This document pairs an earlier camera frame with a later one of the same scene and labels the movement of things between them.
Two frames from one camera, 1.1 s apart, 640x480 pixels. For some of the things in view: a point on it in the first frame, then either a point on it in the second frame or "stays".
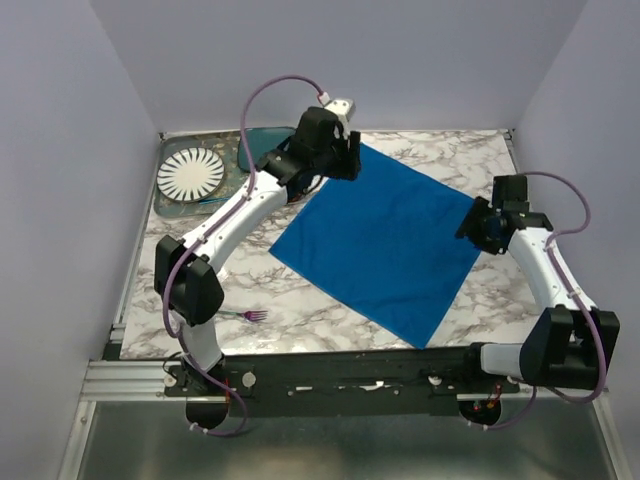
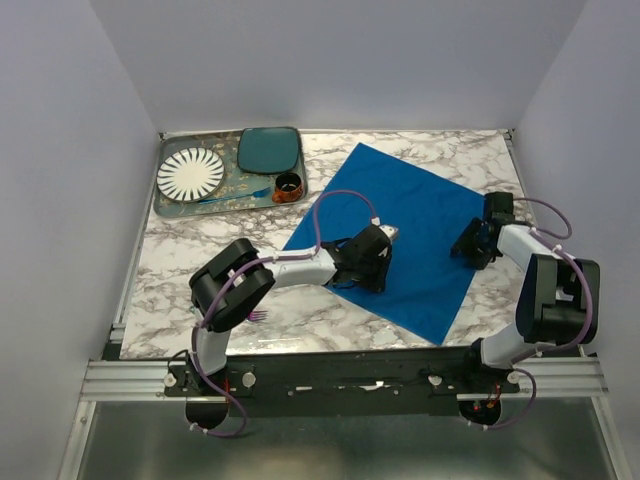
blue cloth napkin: [386, 242] stays
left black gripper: [349, 166] to [378, 281]
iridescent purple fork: [253, 315] stays
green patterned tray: [226, 145] stays
